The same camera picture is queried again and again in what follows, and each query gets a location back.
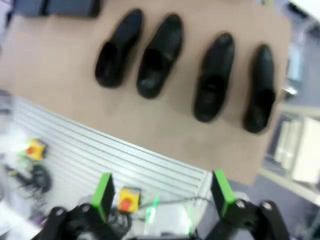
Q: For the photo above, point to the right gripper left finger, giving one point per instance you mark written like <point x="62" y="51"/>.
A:
<point x="102" y="197"/>

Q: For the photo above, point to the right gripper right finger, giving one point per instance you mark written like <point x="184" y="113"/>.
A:
<point x="222" y="197"/>

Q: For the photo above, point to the black leather dress shoe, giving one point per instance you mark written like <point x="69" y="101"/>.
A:
<point x="160" y="62"/>
<point x="212" y="75"/>
<point x="117" y="50"/>
<point x="260" y="87"/>

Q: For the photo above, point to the black shoe stand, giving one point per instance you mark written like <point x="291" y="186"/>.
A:
<point x="72" y="7"/>

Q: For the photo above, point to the yellow emergency stop button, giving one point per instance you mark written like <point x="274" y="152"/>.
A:
<point x="128" y="197"/>
<point x="36" y="150"/>

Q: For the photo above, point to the white shelf rack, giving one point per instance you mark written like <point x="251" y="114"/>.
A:
<point x="305" y="150"/>

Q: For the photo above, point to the white table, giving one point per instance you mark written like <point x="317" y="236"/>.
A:
<point x="310" y="7"/>

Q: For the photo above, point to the grooved aluminium base plate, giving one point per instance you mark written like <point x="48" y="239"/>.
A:
<point x="87" y="150"/>

